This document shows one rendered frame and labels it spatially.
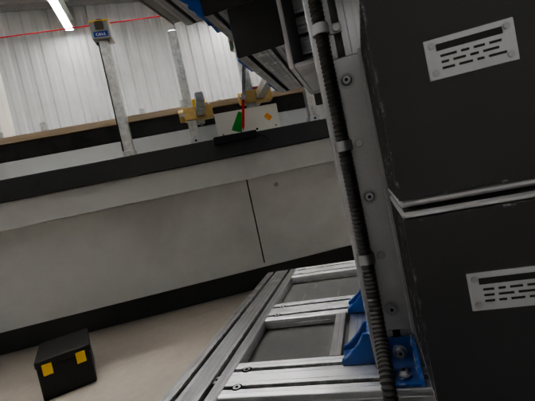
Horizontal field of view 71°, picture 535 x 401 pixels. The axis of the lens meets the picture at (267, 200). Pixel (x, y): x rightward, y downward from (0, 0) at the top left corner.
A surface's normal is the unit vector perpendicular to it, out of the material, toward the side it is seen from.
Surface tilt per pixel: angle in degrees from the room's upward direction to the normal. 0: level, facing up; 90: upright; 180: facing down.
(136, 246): 90
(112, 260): 90
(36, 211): 90
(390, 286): 90
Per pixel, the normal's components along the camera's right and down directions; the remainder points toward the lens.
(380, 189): -0.25, 0.11
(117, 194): 0.17, 0.02
